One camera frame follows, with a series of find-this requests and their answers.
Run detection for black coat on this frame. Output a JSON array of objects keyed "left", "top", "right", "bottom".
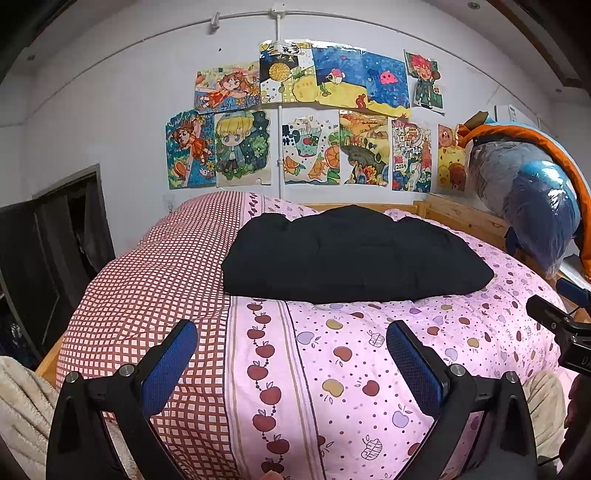
[{"left": 221, "top": 205, "right": 494, "bottom": 304}]

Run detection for beige knit sleeve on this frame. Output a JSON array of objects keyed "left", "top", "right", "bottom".
[{"left": 1, "top": 356, "right": 142, "bottom": 479}]

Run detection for orange clear storage bag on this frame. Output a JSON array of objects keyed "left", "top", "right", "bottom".
[{"left": 458, "top": 112, "right": 590, "bottom": 279}]

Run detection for yellow bear drawing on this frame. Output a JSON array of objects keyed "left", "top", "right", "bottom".
[{"left": 437, "top": 124, "right": 467, "bottom": 192}]

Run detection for white air conditioner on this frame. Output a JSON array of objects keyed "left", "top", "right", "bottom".
[{"left": 494, "top": 104, "right": 538, "bottom": 128}]

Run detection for pink apple print quilt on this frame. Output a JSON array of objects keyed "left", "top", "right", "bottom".
[{"left": 55, "top": 191, "right": 576, "bottom": 480}]

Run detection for dark wooden cabinet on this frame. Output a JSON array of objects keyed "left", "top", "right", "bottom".
[{"left": 1, "top": 165, "right": 115, "bottom": 369}]

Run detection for red 2024 festival drawing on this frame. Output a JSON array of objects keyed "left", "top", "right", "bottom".
[{"left": 391, "top": 119, "right": 433, "bottom": 194}]

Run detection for dinosaur landscape drawing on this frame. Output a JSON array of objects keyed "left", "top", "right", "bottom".
[{"left": 339, "top": 110, "right": 391, "bottom": 187}]

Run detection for red hair character drawing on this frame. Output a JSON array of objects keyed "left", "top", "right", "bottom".
[{"left": 405, "top": 51, "right": 445, "bottom": 115}]

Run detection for orange fruit drawing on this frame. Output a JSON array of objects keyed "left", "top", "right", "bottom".
[{"left": 281, "top": 108, "right": 341, "bottom": 185}]

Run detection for blue sea jellyfish drawing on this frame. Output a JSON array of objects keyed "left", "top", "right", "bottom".
[{"left": 311, "top": 42, "right": 411, "bottom": 118}]

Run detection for orange girl blue drawing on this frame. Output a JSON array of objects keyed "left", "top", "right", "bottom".
[{"left": 165, "top": 110, "right": 216, "bottom": 190}]

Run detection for black yellow moon drawing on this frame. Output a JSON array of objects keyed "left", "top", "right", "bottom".
[{"left": 259, "top": 40, "right": 320, "bottom": 104}]

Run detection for flying girl drawing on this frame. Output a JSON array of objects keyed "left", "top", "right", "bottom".
[{"left": 194, "top": 61, "right": 260, "bottom": 114}]

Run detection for wooden bed frame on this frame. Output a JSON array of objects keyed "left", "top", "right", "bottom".
[{"left": 34, "top": 193, "right": 591, "bottom": 388}]

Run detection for white wall cable conduit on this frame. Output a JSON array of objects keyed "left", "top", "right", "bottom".
[{"left": 18, "top": 2, "right": 555, "bottom": 199}]

